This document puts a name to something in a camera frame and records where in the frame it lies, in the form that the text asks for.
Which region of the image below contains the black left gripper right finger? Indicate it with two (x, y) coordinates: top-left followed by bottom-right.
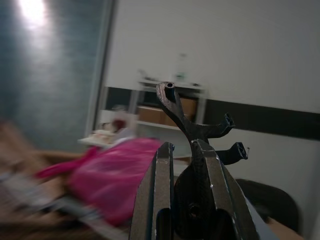
(190, 138), (259, 240)

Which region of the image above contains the black forked plastic part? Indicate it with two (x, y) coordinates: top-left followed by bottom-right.
(155, 80), (249, 226)

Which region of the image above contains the small white table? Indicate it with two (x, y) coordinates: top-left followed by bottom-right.
(76, 128), (137, 150)

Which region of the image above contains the grey metal door frame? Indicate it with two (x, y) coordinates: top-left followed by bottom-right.
(85, 0), (119, 135)

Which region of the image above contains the pink fabric bag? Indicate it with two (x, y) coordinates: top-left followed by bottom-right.
(36, 138), (164, 226)

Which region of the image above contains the black chair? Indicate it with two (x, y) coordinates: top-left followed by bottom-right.
(234, 178), (300, 234)

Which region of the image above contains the white metal shelf rack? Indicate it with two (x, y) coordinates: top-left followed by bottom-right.
(129, 79), (209, 161)

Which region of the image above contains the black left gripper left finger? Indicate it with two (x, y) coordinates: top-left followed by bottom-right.
(127, 141), (175, 240)

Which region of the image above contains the brown cardboard box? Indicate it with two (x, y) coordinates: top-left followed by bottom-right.
(137, 105), (166, 124)
(163, 96), (199, 127)

